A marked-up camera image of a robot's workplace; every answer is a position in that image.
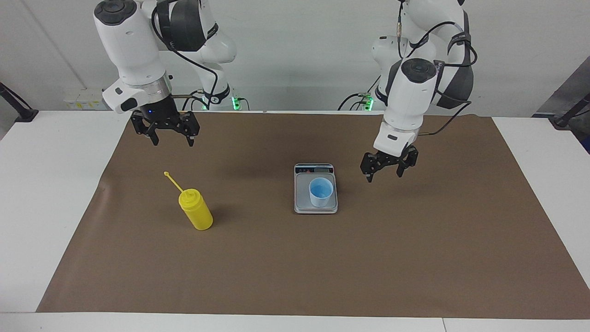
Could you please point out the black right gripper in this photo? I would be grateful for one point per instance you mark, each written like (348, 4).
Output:
(161, 115)

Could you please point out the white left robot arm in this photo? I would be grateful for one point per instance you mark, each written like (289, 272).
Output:
(412, 97)

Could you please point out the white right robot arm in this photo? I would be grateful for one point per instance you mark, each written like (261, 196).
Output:
(129, 41)

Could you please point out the white wall socket strip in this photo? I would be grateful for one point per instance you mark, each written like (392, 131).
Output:
(83, 99)

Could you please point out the brown table mat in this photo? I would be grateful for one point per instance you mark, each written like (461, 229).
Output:
(322, 267)

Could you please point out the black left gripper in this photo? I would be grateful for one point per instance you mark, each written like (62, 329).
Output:
(389, 160)

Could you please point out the light blue plastic cup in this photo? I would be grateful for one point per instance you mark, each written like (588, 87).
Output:
(320, 196)

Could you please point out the silver digital kitchen scale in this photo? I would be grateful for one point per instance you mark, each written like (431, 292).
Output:
(302, 198)

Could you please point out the black clamp stand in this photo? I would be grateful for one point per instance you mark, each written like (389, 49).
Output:
(564, 120)
(25, 113)

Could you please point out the yellow squeeze bottle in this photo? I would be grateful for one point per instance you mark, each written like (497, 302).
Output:
(198, 214)

